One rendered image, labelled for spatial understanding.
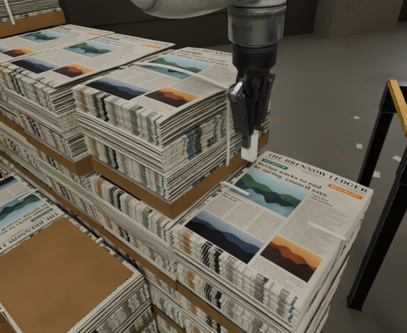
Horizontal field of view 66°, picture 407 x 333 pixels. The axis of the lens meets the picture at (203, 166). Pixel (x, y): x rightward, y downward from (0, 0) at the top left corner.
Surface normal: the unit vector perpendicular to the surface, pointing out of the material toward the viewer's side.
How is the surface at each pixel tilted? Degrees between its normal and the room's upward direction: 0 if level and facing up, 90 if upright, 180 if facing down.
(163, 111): 5
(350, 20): 90
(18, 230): 0
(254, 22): 90
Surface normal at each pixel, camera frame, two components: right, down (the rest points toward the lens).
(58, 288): -0.04, -0.81
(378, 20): 0.29, 0.55
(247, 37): -0.63, 0.48
